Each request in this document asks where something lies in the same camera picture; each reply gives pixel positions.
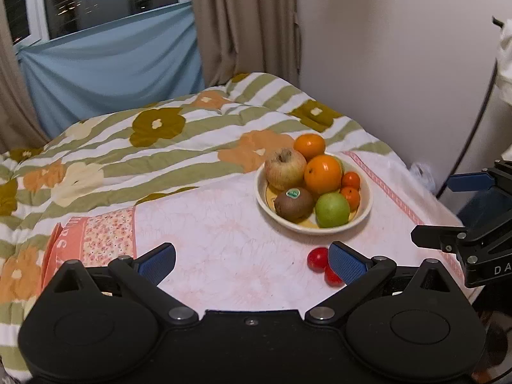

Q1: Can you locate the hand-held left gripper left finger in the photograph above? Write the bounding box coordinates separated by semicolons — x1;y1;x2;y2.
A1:
54;242;199;325

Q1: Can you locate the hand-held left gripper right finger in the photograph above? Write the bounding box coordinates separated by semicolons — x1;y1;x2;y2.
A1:
305;241;452;325

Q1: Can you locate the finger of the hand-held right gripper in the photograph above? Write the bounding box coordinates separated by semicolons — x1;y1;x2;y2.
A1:
446;170;494;193
410;224;467;251

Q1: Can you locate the red cherry tomato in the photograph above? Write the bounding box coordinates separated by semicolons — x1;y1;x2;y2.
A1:
307;247;329;273
323;265;345;287

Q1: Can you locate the cream ceramic bowl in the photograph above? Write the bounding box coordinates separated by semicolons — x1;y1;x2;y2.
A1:
255;153;373;236

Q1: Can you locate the large green apple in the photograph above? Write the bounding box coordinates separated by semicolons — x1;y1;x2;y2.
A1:
315;192;351;228

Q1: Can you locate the brown kiwi with sticker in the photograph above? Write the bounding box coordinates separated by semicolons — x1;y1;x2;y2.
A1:
274;187;315;222

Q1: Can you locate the large orange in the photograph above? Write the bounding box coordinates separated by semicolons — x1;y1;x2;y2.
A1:
303;154;343;195
293;133;326;160

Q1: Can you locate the crumpled clear plastic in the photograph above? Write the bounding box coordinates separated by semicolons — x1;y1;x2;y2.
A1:
410;162;436;190

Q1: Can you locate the pink and white towel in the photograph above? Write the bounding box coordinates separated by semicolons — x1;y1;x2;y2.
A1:
40;150;481;315

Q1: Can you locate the yellow-red apple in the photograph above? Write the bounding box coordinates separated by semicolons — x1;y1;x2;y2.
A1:
264;148;308;192

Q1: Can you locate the floral striped blanket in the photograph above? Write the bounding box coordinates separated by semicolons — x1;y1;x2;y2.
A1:
0;73;401;380

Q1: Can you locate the white garment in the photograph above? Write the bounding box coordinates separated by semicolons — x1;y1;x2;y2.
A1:
495;19;512;108

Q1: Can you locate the light blue cloth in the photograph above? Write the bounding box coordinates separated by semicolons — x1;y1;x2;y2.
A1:
16;2;205;139

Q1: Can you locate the beige curtain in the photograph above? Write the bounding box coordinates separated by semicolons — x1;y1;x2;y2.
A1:
184;0;301;89
0;6;51;155

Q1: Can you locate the black cable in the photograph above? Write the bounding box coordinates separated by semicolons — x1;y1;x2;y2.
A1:
435;59;499;199

